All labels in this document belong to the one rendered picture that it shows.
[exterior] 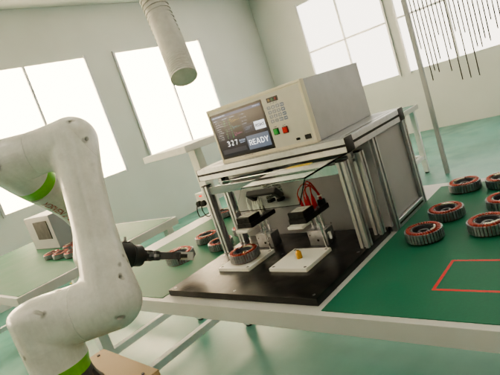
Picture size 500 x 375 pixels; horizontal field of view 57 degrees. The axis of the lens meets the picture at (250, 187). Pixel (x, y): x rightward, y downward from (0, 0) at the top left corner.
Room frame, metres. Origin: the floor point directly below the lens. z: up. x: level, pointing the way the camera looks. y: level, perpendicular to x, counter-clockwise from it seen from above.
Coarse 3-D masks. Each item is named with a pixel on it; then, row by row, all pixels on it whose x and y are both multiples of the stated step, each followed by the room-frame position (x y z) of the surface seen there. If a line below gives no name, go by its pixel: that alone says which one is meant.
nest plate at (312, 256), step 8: (312, 248) 1.45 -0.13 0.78; (320, 248) 1.43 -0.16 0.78; (328, 248) 1.40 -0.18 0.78; (288, 256) 1.45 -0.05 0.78; (304, 256) 1.40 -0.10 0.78; (312, 256) 1.38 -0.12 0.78; (320, 256) 1.36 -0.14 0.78; (280, 264) 1.40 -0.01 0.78; (288, 264) 1.38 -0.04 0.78; (296, 264) 1.35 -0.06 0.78; (304, 264) 1.33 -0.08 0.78; (312, 264) 1.32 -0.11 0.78
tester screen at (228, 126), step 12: (252, 108) 1.57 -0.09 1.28; (216, 120) 1.70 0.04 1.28; (228, 120) 1.65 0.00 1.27; (240, 120) 1.62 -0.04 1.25; (252, 120) 1.58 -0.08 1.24; (264, 120) 1.54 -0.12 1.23; (216, 132) 1.71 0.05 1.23; (228, 132) 1.67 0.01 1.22; (240, 132) 1.63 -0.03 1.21; (252, 132) 1.59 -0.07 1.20; (240, 144) 1.64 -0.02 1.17
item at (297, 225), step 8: (296, 208) 1.48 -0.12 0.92; (304, 208) 1.44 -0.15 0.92; (312, 208) 1.45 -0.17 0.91; (320, 208) 1.48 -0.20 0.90; (288, 216) 1.46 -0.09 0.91; (296, 216) 1.43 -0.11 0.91; (304, 216) 1.41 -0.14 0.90; (312, 216) 1.44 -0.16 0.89; (320, 216) 1.49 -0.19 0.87; (296, 224) 1.44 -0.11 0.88; (304, 224) 1.41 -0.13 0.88; (312, 224) 1.52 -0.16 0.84
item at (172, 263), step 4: (180, 248) 1.70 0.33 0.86; (184, 248) 1.69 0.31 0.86; (188, 248) 1.66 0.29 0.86; (192, 248) 1.66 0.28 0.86; (168, 260) 1.62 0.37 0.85; (172, 260) 1.61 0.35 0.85; (176, 260) 1.61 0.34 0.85; (180, 260) 1.61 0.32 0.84; (184, 260) 1.62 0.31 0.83; (188, 260) 1.62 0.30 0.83; (168, 264) 1.63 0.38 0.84; (172, 264) 1.62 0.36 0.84; (176, 264) 1.61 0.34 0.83; (180, 264) 1.61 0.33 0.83
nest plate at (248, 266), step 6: (264, 252) 1.57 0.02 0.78; (270, 252) 1.56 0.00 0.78; (258, 258) 1.53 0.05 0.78; (264, 258) 1.53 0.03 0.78; (228, 264) 1.57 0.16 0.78; (240, 264) 1.53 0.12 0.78; (246, 264) 1.51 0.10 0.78; (252, 264) 1.49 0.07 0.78; (258, 264) 1.50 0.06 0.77; (222, 270) 1.55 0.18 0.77; (228, 270) 1.53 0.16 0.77; (234, 270) 1.51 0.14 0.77; (240, 270) 1.49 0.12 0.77; (246, 270) 1.47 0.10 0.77
